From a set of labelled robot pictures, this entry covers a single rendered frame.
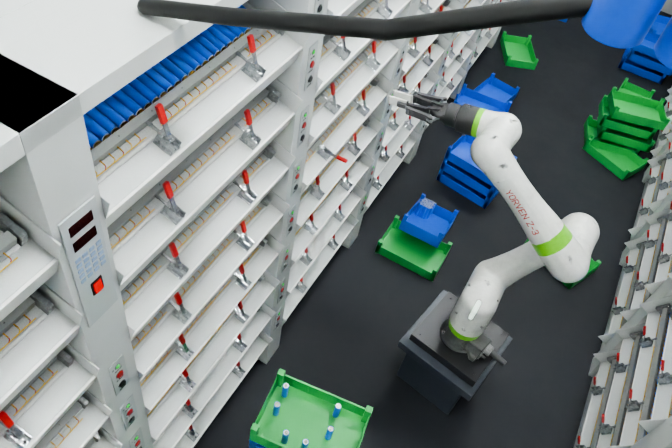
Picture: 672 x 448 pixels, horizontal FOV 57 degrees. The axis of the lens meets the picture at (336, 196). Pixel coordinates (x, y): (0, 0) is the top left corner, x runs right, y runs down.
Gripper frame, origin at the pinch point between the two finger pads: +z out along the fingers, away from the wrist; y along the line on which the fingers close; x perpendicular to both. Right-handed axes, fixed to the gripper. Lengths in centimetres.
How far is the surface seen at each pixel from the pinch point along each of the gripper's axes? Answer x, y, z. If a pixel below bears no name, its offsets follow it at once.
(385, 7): 30.1, 0.5, 7.0
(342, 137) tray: -9.2, -16.4, 12.5
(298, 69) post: 40, -54, 3
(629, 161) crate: -120, 168, -77
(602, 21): 87, -97, -61
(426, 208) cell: -97, 52, 4
